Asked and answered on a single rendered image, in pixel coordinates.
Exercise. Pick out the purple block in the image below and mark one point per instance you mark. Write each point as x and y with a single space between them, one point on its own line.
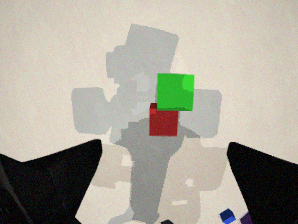
246 219

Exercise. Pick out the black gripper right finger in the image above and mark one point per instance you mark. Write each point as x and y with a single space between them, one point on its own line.
268 185

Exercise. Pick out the red block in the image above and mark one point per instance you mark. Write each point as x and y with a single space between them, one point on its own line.
162 123

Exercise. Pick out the small blue cube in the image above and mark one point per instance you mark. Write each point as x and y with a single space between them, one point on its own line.
227 216

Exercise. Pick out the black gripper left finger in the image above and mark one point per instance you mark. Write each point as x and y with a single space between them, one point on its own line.
49 190

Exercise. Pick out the green block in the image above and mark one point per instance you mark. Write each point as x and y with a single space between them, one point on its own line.
175 92

